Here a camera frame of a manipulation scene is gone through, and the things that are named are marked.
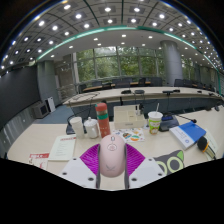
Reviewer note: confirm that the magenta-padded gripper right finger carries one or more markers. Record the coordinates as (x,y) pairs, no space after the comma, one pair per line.
(146,171)

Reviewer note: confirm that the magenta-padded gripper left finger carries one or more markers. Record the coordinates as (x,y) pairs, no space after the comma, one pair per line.
(76,171)

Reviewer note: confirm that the pink computer mouse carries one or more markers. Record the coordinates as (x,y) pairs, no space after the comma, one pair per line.
(112,156)

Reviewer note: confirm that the cat-face mouse pad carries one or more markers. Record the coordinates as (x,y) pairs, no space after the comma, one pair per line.
(171,163)

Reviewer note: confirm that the white booklet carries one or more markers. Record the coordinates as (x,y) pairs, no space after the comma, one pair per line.
(63,148)

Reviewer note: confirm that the colourful sticker sheet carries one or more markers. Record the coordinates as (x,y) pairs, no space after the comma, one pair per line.
(131,136)

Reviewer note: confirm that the red and white magazine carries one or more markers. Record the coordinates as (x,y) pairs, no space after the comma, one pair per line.
(39,159)

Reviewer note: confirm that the white paper cup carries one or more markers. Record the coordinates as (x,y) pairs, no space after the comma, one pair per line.
(77,128)

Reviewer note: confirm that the black desk microphone unit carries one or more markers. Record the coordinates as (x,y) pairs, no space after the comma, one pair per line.
(70,128)
(168,122)

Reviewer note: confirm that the white lidded mug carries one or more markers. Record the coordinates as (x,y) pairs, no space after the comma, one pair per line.
(91,129)

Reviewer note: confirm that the green-printed takeaway cup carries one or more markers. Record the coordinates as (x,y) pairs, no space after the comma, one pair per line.
(155,123)

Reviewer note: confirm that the red drink bottle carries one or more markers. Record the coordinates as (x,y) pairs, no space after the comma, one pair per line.
(103,123)

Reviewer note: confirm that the white compartment box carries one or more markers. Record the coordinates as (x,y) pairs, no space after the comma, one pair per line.
(128,118)

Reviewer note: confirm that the blue and white book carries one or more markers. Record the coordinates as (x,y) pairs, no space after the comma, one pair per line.
(188,133)

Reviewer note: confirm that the white floor appliance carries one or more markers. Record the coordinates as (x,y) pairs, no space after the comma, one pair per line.
(51,104)

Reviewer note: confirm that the dark office chairs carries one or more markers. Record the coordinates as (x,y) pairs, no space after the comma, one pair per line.
(150,81)

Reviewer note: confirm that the ceiling lights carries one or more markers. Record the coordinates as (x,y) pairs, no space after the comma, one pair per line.
(110,20)

